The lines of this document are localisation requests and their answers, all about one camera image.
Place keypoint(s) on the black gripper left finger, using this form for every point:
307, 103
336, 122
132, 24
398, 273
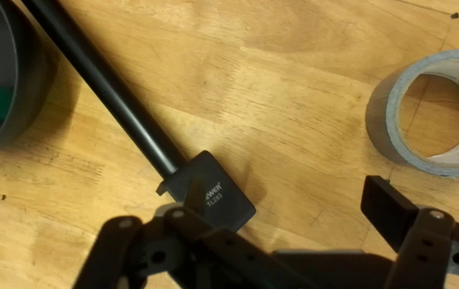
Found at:
117, 251

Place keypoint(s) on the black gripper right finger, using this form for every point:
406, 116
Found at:
422, 241

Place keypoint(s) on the grey seal tape roll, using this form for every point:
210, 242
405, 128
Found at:
379, 122

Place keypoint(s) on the black pole with clamp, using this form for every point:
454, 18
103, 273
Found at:
106, 90

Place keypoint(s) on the black bowl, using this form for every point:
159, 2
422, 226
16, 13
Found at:
21, 64

